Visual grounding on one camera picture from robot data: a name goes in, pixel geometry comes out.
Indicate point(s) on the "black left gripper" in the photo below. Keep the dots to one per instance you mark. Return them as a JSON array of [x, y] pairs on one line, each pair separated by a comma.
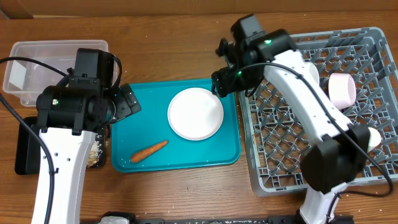
[[124, 101]]

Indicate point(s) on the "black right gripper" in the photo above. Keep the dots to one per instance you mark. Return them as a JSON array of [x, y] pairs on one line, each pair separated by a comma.
[[225, 83]]

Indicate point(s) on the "white plate with food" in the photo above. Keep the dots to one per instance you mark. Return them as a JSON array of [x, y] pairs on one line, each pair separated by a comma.
[[195, 114]]

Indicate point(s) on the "pale green bowl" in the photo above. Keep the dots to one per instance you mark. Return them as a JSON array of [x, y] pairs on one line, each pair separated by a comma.
[[314, 73]]

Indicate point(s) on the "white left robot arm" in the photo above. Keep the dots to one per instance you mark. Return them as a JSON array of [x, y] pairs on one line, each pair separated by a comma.
[[87, 99]]

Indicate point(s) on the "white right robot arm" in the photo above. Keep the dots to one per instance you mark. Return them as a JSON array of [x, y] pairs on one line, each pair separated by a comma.
[[339, 148]]

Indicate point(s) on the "grey dishwasher rack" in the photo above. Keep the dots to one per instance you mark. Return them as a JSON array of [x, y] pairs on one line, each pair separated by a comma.
[[275, 141]]

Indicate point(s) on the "orange carrot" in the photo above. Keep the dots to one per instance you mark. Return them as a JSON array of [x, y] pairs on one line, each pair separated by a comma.
[[143, 154]]

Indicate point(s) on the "food scraps pile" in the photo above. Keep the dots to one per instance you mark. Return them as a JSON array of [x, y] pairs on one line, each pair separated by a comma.
[[95, 154]]

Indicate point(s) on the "clear plastic bin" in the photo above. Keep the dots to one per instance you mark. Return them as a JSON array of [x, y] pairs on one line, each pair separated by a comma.
[[27, 80]]

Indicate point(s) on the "black plastic bin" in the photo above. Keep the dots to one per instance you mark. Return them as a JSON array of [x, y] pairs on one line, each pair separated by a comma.
[[27, 160]]

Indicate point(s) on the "white cup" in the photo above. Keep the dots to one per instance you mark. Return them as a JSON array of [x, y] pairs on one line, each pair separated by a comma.
[[374, 138]]

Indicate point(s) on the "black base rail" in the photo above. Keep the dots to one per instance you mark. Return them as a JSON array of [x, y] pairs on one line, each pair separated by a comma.
[[130, 218]]

